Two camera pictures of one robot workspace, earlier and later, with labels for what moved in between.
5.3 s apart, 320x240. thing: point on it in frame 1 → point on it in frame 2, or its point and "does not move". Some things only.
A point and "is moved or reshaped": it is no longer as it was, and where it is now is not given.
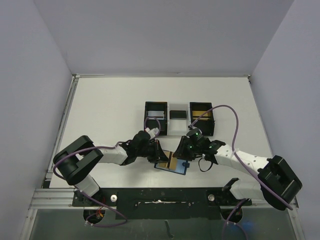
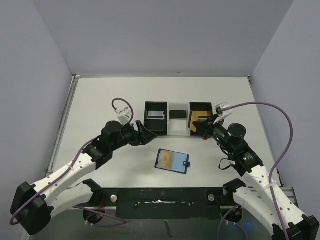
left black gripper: (155, 151) → (138, 133)
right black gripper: (182, 148) → (208, 128)
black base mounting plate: (161, 203) does not move
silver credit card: (160, 115) does not move
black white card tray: (174, 119) does not move
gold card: (164, 165) is moved or reshaped
